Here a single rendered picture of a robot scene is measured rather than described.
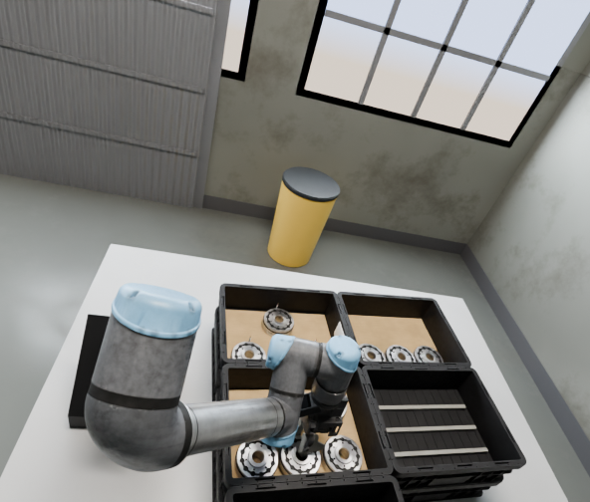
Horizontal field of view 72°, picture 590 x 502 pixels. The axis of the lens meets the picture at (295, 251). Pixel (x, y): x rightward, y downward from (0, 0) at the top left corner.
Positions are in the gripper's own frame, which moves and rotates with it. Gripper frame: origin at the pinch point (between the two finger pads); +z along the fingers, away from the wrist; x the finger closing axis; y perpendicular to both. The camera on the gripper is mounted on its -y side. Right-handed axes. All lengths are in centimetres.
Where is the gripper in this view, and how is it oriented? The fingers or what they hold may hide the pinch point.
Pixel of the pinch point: (297, 444)
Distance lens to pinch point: 114.0
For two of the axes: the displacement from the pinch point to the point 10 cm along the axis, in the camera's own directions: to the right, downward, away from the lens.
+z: -2.3, 8.3, 5.1
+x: -1.8, -5.5, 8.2
